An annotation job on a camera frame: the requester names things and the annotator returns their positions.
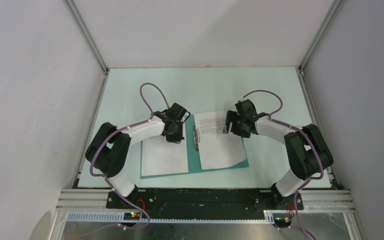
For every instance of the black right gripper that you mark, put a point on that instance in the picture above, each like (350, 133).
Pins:
(232, 116)

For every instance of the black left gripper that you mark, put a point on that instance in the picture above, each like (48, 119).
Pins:
(177, 138)

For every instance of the white paper sheet stack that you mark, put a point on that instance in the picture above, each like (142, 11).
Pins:
(218, 150)

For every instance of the metal folder clip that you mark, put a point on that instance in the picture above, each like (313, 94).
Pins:
(196, 137)

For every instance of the printed white paper sheet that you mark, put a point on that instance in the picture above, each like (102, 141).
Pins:
(162, 158)

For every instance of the teal plastic folder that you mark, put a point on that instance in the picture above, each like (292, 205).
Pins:
(194, 164)

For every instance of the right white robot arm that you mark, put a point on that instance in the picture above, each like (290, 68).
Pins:
(307, 151)

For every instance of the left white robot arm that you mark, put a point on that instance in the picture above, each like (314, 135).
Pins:
(107, 153)

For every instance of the right controller board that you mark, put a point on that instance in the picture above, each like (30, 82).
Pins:
(282, 222)

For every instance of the controller board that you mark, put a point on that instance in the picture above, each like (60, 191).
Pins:
(132, 216)
(282, 222)

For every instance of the left controller board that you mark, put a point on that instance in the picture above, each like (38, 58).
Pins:
(132, 216)

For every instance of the aluminium front frame rail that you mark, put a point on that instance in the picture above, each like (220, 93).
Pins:
(89, 205)

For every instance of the aluminium frame left post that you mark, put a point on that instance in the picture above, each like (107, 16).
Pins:
(87, 36)

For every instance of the aluminium frame post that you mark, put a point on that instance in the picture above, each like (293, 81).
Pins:
(328, 20)
(87, 36)

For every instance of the aluminium frame right post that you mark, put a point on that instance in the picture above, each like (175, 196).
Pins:
(328, 20)

